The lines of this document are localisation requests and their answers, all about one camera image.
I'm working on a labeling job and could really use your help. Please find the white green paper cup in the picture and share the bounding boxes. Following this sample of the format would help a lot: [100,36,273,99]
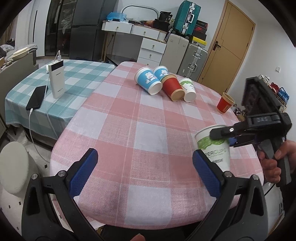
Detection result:
[195,125,230,172]

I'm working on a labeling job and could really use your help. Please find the red upright paper cup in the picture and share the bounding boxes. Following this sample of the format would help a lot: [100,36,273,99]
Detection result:
[217,92,235,113]

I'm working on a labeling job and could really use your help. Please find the white green cup far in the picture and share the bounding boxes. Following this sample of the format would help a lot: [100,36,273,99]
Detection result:
[179,78,197,102]

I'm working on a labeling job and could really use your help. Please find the red paper cup lying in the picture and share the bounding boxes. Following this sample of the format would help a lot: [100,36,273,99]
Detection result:
[161,74,185,101]

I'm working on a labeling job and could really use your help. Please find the blue rabbit cup rear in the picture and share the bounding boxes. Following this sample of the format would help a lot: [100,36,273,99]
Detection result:
[153,66,170,81]

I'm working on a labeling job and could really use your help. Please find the blue rabbit cup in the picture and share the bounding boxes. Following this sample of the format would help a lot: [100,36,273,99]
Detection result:
[134,67,163,95]
[153,66,170,81]

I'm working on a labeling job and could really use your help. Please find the blue rabbit cup front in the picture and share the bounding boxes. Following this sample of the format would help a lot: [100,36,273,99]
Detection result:
[134,67,163,95]

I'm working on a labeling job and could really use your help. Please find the right hand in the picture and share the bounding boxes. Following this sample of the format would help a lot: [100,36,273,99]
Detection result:
[257,140,296,183]

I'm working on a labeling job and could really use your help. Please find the left hand fingertip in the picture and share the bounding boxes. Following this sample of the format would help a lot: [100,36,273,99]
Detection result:
[130,233,145,241]

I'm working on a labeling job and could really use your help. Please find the shoe rack with shoes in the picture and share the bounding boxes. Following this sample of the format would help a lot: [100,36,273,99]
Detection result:
[258,75,290,113]

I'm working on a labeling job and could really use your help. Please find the white round stool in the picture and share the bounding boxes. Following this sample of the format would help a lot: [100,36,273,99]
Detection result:
[0,142,29,197]

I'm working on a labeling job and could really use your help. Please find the wooden door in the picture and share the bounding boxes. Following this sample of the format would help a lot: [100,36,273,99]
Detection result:
[198,1,255,94]

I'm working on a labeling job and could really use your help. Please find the silver suitcase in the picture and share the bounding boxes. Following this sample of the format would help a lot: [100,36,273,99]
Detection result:
[177,44,208,82]

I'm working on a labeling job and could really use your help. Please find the pink checked tablecloth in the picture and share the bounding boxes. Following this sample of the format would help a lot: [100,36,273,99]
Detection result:
[49,61,265,230]

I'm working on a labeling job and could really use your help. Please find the beige suitcase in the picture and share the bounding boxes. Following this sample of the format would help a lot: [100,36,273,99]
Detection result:
[160,34,189,74]

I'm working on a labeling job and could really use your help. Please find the black smartphone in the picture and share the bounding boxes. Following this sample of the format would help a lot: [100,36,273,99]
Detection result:
[26,85,47,110]

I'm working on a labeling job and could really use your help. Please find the teal suitcase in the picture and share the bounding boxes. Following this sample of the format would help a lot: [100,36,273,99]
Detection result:
[173,1,201,37]

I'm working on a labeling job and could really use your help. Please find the white drawer desk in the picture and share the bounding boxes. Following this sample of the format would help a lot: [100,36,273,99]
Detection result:
[101,21,167,68]

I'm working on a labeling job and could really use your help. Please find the teal checked tablecloth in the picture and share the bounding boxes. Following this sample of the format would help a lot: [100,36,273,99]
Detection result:
[4,59,116,141]

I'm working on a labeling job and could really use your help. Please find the white power bank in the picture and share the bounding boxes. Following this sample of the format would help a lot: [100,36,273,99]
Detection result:
[47,60,66,99]

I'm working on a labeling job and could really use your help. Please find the blue plastic bag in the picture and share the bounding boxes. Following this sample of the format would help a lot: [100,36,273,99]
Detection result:
[106,12,127,22]

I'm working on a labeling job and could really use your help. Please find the black refrigerator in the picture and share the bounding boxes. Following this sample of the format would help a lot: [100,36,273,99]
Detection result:
[69,0,116,61]

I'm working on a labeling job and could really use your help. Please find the white charging cable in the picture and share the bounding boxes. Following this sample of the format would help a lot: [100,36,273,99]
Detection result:
[28,85,58,164]

